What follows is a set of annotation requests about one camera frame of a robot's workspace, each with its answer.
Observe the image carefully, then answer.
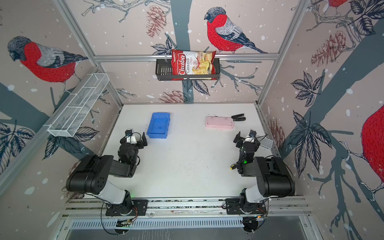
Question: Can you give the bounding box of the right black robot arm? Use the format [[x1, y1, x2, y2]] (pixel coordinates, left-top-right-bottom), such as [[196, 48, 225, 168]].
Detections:
[[231, 130, 296, 214]]

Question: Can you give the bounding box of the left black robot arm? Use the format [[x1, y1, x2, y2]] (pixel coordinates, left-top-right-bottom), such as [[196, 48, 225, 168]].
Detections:
[[66, 130, 148, 217]]

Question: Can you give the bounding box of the blue plastic bin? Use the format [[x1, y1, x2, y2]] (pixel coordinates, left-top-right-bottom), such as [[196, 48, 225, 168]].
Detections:
[[147, 112, 171, 139]]

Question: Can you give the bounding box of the small white grey box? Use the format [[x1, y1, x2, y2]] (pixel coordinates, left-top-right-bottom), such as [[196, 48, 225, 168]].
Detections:
[[260, 138, 274, 149]]

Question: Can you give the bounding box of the black clip tool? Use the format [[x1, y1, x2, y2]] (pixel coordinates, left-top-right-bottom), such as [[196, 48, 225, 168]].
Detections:
[[231, 114, 246, 122]]

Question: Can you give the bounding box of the pink plastic case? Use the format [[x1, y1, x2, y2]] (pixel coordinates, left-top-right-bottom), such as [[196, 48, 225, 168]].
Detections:
[[205, 116, 235, 129]]

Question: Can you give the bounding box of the red cassava chips bag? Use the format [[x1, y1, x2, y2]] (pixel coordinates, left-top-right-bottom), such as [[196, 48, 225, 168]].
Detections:
[[171, 50, 216, 75]]

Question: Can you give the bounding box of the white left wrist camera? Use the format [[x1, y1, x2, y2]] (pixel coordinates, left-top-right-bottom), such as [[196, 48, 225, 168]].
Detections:
[[125, 129, 138, 145]]

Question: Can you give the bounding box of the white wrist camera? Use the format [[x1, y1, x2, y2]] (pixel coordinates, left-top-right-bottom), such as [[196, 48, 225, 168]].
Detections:
[[245, 130, 257, 143], [125, 129, 138, 145]]

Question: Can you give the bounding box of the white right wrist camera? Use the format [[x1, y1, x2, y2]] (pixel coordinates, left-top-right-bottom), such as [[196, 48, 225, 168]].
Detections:
[[245, 130, 257, 143]]

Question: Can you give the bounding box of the white wire mesh shelf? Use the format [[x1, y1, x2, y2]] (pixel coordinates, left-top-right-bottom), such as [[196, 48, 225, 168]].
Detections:
[[48, 73, 110, 137]]

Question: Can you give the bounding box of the black wall basket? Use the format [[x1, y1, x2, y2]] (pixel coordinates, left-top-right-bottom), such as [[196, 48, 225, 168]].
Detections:
[[155, 58, 221, 81]]

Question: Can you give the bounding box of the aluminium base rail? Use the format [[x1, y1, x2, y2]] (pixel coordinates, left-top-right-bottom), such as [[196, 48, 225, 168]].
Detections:
[[62, 196, 312, 218]]

